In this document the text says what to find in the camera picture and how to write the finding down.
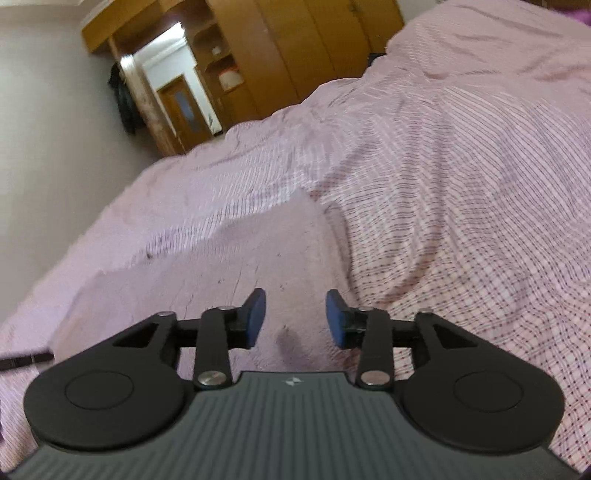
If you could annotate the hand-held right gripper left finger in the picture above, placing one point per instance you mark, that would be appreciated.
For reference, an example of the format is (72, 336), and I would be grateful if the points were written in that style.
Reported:
(255, 318)

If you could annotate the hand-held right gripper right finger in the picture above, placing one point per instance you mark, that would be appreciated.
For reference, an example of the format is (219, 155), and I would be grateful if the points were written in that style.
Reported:
(336, 318)

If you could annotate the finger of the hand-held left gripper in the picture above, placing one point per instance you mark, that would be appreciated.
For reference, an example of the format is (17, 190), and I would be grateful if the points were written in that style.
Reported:
(25, 361)

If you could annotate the lilac knit cardigan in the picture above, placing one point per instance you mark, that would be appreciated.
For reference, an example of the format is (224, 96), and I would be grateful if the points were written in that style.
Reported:
(207, 258)

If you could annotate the bed with checked pink sheet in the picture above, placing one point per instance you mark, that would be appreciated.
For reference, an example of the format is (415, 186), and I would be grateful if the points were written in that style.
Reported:
(438, 184)

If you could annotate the wooden door with glass pane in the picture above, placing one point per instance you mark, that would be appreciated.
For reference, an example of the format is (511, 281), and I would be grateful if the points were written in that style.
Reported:
(184, 113)

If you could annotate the dark hanging coat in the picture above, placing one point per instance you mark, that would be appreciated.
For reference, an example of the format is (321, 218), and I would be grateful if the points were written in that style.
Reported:
(124, 99)

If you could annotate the black bag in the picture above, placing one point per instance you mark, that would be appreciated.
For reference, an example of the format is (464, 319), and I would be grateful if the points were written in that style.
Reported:
(376, 58)

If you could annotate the wooden wardrobe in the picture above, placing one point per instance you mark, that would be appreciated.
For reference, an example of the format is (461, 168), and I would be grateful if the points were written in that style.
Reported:
(286, 50)

